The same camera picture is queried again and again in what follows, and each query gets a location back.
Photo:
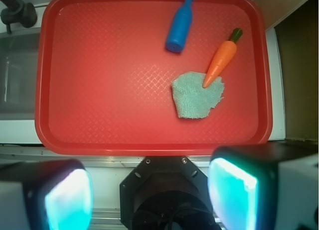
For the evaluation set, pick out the dark metal faucet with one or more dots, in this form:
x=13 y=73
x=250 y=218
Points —
x=17 y=11

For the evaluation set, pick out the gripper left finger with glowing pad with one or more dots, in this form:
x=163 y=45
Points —
x=47 y=195

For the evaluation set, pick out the orange toy carrot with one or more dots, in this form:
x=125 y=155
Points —
x=222 y=57

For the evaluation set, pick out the blue toy bottle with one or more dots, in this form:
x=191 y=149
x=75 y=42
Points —
x=180 y=28

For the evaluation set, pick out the stainless steel sink basin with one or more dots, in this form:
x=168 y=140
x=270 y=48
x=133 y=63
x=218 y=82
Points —
x=18 y=70

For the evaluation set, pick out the red plastic tray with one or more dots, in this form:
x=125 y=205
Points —
x=104 y=78

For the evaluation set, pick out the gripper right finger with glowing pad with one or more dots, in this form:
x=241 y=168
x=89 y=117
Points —
x=270 y=186

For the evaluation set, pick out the light green woven cloth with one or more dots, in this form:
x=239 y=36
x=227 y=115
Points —
x=191 y=99

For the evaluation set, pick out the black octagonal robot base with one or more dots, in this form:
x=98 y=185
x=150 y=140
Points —
x=166 y=193

